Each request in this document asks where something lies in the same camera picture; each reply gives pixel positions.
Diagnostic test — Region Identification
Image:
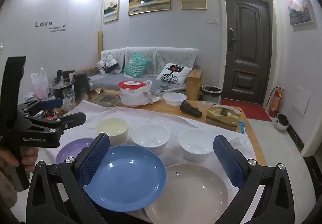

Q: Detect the black pot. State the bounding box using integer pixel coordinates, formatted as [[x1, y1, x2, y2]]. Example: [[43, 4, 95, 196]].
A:
[[52, 83, 73, 100]]

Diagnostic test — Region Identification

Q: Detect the black wall decal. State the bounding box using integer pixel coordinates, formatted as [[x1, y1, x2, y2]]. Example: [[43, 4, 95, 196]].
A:
[[35, 21, 66, 32]]

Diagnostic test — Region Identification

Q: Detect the white tree print pillow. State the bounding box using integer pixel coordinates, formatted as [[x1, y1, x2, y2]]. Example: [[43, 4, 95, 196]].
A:
[[156, 63, 193, 85]]

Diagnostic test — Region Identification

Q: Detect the cream bowl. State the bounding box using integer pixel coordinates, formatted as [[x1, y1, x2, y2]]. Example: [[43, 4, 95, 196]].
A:
[[96, 118, 129, 145]]

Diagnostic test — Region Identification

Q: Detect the blue plate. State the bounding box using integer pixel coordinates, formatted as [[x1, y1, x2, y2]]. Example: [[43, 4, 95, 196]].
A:
[[84, 145, 167, 212]]

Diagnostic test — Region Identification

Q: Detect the yellow rolled mat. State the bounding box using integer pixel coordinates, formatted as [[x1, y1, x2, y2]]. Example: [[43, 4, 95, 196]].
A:
[[97, 31, 103, 63]]

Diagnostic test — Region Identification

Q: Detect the trash bin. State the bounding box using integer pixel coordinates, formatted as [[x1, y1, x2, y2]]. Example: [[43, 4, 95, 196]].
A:
[[201, 85, 222, 104]]

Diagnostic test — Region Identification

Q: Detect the small framed mountain painting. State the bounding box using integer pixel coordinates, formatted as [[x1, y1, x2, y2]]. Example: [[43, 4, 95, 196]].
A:
[[103, 0, 120, 24]]

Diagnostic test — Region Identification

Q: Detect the dark brown door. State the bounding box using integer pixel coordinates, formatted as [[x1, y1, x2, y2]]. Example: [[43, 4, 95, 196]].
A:
[[223, 0, 273, 107]]

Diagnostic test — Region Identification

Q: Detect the white plastic bowl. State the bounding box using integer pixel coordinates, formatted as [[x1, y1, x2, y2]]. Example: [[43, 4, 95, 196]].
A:
[[163, 92, 187, 106]]

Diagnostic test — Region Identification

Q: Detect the purple plate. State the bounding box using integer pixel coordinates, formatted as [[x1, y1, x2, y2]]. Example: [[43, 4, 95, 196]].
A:
[[56, 138, 97, 164]]

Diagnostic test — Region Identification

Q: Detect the black kettle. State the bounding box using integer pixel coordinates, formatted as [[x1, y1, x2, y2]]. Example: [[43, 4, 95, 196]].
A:
[[73, 72, 90, 100]]

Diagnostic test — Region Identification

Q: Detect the red fire extinguisher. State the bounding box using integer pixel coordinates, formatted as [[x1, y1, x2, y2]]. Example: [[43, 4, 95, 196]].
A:
[[268, 86, 285, 118]]

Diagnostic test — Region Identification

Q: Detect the wooden table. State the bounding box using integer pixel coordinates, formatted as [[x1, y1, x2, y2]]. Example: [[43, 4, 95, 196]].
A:
[[83, 88, 267, 166]]

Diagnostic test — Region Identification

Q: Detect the white ceramic bowl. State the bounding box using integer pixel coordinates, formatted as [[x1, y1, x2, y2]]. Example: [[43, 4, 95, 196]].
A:
[[178, 129, 217, 163], [131, 124, 170, 154]]

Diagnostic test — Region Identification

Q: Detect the white pink plastic bag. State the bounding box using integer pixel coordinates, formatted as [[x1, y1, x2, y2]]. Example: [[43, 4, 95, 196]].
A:
[[31, 68, 51, 100]]

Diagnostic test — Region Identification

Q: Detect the gold tissue box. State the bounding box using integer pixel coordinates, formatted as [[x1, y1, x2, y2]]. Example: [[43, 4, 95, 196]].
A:
[[205, 104, 242, 132]]

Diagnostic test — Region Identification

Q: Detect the white dotted tablecloth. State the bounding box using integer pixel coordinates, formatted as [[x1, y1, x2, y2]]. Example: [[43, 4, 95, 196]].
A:
[[38, 99, 257, 224]]

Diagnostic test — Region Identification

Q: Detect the black and white pillow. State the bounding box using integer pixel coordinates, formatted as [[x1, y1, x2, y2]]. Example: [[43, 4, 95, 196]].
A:
[[98, 53, 120, 75]]

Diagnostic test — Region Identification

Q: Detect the red lid container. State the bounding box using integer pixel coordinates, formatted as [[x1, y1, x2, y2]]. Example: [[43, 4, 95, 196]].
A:
[[118, 80, 149, 91]]

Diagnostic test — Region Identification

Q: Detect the wooden side cabinet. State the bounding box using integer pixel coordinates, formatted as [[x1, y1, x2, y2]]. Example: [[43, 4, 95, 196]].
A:
[[187, 68, 202, 101]]

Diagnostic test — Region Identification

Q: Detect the person's left forearm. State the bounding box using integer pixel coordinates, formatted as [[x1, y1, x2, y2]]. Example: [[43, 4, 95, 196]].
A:
[[0, 166, 19, 212]]

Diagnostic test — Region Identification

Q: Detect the grey sofa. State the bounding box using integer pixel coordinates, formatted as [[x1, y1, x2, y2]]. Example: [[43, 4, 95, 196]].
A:
[[83, 46, 202, 96]]

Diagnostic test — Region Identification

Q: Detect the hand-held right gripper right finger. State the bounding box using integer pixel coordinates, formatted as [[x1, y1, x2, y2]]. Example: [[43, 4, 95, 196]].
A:
[[213, 135, 301, 224]]

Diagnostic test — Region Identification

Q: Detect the glass tray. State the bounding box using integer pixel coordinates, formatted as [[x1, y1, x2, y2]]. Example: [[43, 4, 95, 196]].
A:
[[89, 89, 121, 107]]

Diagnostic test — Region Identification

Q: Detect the white helmet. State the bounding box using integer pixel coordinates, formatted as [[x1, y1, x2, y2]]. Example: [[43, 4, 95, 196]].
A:
[[275, 113, 290, 132]]

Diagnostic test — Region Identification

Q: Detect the door handle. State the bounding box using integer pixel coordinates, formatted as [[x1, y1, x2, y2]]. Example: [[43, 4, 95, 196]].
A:
[[228, 28, 239, 51]]

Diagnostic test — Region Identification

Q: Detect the red doormat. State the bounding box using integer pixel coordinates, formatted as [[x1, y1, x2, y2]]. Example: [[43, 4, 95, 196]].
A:
[[221, 99, 272, 122]]

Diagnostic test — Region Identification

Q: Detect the drinking glass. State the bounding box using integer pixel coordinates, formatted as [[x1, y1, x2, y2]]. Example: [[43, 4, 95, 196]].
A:
[[62, 88, 76, 112]]

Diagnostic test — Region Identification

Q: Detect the person's left hand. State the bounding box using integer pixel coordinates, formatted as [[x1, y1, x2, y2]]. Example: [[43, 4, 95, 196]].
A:
[[0, 148, 42, 174]]

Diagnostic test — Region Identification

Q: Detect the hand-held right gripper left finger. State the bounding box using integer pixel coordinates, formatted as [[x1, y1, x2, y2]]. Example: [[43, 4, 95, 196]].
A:
[[26, 133, 111, 224]]

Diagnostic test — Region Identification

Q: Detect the teal pillow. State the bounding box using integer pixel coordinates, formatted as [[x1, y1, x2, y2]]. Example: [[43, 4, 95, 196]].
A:
[[123, 53, 151, 77]]

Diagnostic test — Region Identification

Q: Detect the black pouch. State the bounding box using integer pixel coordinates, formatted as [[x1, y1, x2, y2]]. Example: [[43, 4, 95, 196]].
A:
[[180, 100, 203, 118]]

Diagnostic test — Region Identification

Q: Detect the unframed canvas painting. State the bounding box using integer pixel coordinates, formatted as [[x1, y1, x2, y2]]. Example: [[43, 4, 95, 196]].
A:
[[286, 0, 317, 26]]

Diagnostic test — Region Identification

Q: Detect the white wall panel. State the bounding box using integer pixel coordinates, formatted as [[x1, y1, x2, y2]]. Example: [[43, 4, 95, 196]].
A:
[[292, 87, 312, 114]]

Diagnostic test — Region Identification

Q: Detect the beige plate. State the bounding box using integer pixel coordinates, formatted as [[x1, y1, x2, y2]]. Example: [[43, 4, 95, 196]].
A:
[[144, 164, 229, 224]]

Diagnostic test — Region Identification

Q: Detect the blue packet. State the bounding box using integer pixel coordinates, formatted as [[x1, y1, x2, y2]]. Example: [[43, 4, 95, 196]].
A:
[[238, 120, 249, 135]]

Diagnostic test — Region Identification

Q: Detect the red snack packet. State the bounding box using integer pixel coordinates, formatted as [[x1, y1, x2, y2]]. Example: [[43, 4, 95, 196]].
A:
[[35, 110, 63, 121]]

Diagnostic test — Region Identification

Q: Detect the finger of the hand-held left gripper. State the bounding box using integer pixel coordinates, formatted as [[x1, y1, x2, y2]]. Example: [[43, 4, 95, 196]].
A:
[[17, 98, 64, 117], [24, 112, 87, 136]]

